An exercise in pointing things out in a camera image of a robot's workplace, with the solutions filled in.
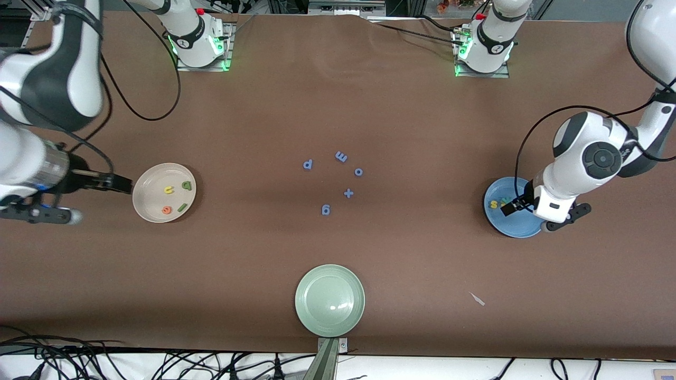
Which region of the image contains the grey metal box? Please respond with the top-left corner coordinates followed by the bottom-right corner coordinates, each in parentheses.
top-left (308, 0), bottom-right (387, 15)

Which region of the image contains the blue round plate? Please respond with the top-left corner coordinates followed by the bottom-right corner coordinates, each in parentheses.
top-left (484, 176), bottom-right (549, 239)

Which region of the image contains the tangled black cable bundle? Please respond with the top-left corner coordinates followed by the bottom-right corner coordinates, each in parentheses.
top-left (0, 325), bottom-right (312, 380)

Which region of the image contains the beige round plate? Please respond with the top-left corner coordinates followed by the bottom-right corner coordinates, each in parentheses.
top-left (132, 163), bottom-right (197, 223)

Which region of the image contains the black cable behind table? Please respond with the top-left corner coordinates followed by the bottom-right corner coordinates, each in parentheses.
top-left (364, 20), bottom-right (468, 47)

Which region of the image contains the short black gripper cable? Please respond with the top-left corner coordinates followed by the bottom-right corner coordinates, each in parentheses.
top-left (0, 69), bottom-right (116, 177)

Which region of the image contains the pale green round plate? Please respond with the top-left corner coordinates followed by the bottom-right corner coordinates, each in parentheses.
top-left (295, 264), bottom-right (366, 338)

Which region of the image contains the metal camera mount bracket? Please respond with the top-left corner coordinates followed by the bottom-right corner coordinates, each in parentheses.
top-left (301, 337), bottom-right (349, 380)

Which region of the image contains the brown table cover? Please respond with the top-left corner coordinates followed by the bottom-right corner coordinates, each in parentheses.
top-left (0, 9), bottom-right (676, 360)

